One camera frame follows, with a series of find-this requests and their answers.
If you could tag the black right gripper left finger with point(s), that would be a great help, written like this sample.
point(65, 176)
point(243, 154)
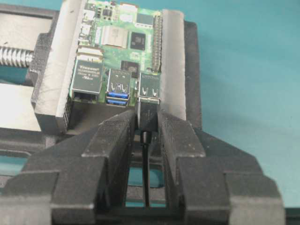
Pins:
point(70, 181)

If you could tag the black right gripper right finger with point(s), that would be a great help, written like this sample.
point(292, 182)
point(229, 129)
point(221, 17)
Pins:
point(210, 182)

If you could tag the green single-board computer PCB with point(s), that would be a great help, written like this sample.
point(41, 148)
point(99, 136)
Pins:
point(118, 58)

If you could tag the black bench vise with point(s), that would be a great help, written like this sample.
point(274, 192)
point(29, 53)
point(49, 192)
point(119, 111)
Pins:
point(50, 74)

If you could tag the silver vise screw rod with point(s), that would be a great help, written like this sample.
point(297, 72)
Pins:
point(15, 57)

